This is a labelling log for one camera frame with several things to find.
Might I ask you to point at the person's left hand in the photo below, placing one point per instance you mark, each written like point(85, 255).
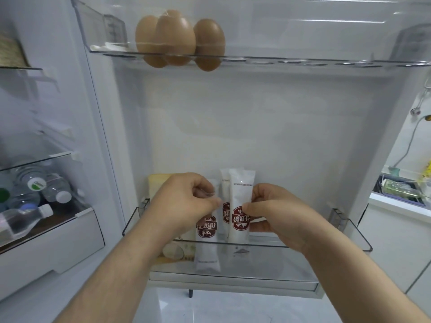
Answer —
point(175, 205)

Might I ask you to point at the person's right hand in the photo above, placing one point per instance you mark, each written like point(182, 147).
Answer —
point(286, 218)

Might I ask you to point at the person's right thumb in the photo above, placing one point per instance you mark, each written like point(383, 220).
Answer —
point(255, 211)

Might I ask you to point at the person's left thumb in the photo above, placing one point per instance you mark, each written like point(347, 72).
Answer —
point(210, 202)

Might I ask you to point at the white red-label milk packet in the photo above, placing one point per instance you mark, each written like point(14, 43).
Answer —
point(239, 184)
point(207, 245)
point(225, 188)

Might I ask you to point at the person's right forearm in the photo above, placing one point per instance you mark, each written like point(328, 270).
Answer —
point(346, 282)

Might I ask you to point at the person's left forearm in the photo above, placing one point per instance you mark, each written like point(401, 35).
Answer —
point(124, 275)

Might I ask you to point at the clear door shelf bin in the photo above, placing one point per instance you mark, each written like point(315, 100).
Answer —
point(269, 262)

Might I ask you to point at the yellow food packet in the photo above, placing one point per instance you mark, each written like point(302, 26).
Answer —
point(158, 184)

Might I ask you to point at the white fridge door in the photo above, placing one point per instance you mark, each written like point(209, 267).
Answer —
point(269, 131)

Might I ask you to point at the black furniture leg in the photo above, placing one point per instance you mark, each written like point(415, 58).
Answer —
point(191, 293)

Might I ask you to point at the dark sink basin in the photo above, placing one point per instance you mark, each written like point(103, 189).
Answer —
point(380, 195)

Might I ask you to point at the white kitchen cabinet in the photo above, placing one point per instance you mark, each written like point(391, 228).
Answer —
point(394, 245)

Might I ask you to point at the green item in sink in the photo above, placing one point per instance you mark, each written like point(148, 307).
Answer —
point(399, 188)

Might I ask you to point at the clear water bottle white cap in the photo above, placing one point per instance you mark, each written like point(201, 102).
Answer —
point(57, 191)

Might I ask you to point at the brown egg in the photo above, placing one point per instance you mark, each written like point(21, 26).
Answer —
point(176, 40)
point(172, 12)
point(147, 40)
point(210, 43)

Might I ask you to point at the white fridge drawer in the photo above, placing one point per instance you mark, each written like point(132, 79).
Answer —
point(50, 245)

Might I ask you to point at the yellow object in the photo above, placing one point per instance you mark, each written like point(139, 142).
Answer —
point(427, 178)

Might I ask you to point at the clear bottle green-white cap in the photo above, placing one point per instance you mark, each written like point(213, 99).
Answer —
point(32, 179)

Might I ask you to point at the clear water bottle blue cap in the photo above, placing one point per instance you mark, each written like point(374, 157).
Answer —
point(27, 206)

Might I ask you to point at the clear egg door shelf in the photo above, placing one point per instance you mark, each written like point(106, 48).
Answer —
point(303, 33)

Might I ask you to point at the glass fridge shelf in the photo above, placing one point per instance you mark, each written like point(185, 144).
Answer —
point(30, 161)
point(20, 67)

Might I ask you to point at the large clear bottle white cap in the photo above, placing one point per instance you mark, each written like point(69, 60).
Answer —
point(23, 220)

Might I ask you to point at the metal faucet head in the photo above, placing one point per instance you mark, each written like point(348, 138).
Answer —
point(417, 109)

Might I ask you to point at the green bottle cap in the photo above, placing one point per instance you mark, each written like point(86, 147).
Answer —
point(3, 195)

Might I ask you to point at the beige woven item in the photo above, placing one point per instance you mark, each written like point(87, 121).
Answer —
point(11, 52)

